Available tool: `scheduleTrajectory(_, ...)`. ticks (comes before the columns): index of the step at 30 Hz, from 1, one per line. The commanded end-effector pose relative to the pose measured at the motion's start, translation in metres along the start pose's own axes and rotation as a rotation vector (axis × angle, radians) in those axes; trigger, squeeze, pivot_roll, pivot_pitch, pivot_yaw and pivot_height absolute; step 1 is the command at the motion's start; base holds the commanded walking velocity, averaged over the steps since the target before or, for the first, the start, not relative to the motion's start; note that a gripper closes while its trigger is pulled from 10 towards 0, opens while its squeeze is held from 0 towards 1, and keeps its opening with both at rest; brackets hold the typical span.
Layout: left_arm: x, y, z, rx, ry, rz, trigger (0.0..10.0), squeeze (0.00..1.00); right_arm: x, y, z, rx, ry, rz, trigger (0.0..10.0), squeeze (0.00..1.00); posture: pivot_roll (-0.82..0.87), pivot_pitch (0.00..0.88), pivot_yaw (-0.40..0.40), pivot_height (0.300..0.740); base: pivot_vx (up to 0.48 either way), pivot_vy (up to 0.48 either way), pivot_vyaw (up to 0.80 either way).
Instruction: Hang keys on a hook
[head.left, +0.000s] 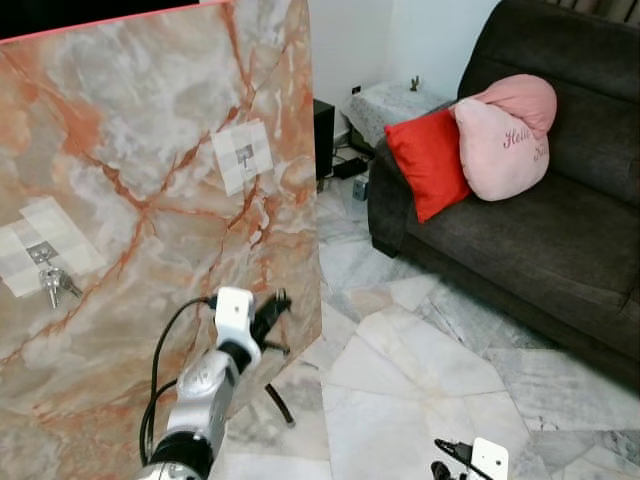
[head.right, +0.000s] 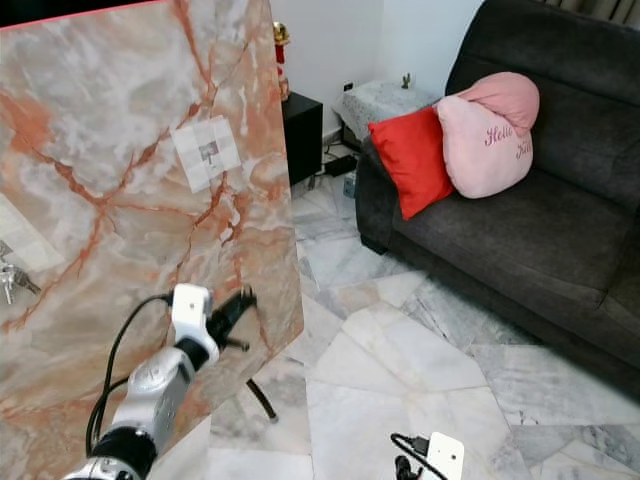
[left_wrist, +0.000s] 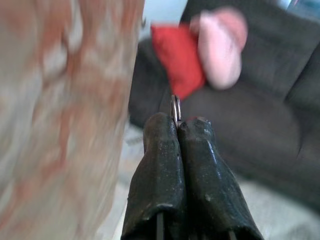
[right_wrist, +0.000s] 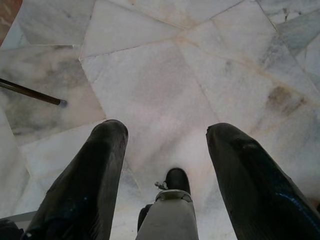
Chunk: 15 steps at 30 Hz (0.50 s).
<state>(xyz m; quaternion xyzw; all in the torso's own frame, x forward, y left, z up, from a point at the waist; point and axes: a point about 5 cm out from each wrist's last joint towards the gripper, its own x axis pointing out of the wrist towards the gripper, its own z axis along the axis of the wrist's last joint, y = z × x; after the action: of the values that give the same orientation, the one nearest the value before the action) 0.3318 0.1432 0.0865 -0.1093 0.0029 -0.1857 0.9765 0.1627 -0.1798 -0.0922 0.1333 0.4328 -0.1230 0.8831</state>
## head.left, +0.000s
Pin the pink plush cushion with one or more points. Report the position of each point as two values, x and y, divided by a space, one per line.
505 145

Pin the black power strip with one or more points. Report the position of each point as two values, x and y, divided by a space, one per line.
349 167

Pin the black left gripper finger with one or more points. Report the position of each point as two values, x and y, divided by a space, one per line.
270 300
282 308

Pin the small potted plant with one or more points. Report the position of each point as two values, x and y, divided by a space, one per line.
413 82

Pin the taped metal wall hook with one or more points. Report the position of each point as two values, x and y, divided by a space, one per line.
244 155
45 245

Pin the black low cabinet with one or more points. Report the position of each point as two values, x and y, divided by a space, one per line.
324 140

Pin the marble pattern display board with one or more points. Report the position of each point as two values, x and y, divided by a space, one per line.
130 120

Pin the dark grey fabric sofa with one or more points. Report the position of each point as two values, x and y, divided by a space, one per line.
540 250

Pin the small teal device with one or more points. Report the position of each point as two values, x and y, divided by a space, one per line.
360 189

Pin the red cushion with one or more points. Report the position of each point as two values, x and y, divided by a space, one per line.
430 165

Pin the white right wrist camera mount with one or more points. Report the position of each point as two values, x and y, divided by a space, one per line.
490 460

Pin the side table with lace cloth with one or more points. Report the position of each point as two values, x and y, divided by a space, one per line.
385 108

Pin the black board stand leg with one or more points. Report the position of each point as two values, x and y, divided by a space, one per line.
280 405

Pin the small silver keys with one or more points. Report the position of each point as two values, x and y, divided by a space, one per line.
52 285

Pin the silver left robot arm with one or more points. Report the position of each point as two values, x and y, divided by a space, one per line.
200 400

